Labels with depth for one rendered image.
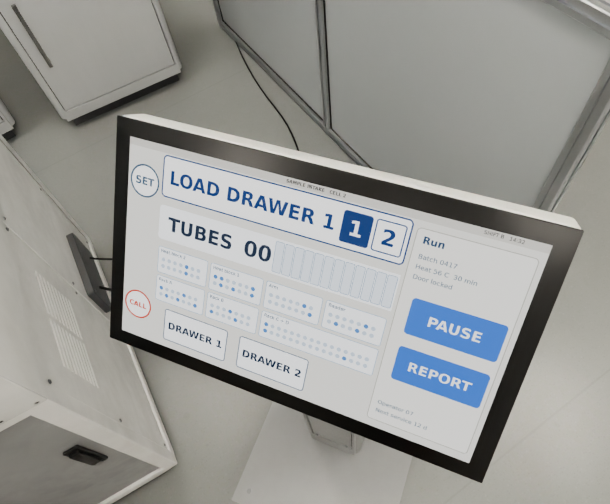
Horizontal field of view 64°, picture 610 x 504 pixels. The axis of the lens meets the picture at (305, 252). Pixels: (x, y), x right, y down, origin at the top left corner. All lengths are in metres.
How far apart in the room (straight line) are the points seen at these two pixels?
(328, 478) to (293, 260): 1.08
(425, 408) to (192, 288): 0.31
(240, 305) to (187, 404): 1.14
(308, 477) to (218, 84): 1.82
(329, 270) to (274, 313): 0.09
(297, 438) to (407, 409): 1.00
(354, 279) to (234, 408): 1.18
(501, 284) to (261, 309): 0.27
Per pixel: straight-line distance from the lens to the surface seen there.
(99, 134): 2.55
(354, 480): 1.56
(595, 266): 2.02
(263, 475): 1.59
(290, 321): 0.59
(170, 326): 0.68
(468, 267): 0.52
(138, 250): 0.67
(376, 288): 0.54
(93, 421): 1.13
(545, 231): 0.51
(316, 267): 0.55
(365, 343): 0.57
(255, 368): 0.64
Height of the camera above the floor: 1.59
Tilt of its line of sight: 58 degrees down
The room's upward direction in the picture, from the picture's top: 10 degrees counter-clockwise
